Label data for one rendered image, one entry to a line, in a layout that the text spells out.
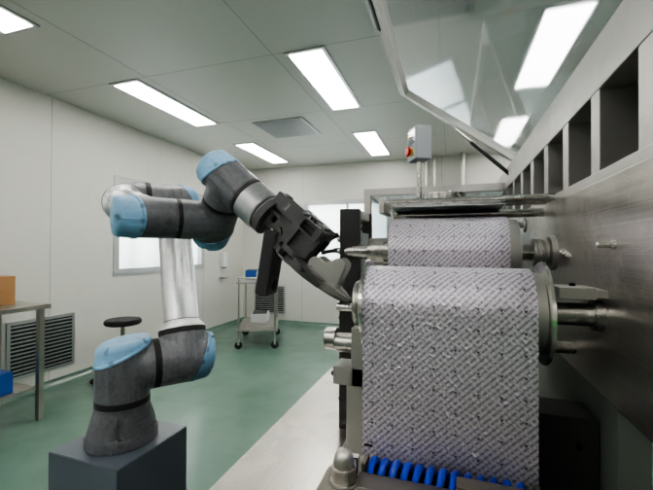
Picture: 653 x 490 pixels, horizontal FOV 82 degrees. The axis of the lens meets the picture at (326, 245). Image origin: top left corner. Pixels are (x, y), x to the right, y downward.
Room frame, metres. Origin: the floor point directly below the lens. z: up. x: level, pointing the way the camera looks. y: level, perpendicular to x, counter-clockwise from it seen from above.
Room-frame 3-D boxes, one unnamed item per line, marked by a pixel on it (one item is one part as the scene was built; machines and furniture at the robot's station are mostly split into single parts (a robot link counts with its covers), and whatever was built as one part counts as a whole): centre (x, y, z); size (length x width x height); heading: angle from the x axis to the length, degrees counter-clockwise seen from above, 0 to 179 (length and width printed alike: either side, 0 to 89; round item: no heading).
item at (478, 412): (0.53, -0.17, 1.11); 0.23 x 0.01 x 0.18; 72
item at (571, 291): (0.53, -0.36, 1.28); 0.06 x 0.05 x 0.02; 72
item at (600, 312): (0.53, -0.35, 1.25); 0.07 x 0.04 x 0.04; 72
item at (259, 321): (5.37, 0.96, 0.51); 0.91 x 0.58 x 1.02; 6
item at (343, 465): (0.50, -0.02, 1.05); 0.04 x 0.04 x 0.04
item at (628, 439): (1.53, -0.74, 1.02); 2.24 x 0.04 x 0.24; 162
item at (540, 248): (0.77, -0.43, 1.34); 0.07 x 0.07 x 0.07; 72
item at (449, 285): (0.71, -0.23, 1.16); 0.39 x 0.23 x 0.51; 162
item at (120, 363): (0.87, 0.47, 1.07); 0.13 x 0.12 x 0.14; 125
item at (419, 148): (1.13, -0.27, 1.66); 0.07 x 0.07 x 0.10; 8
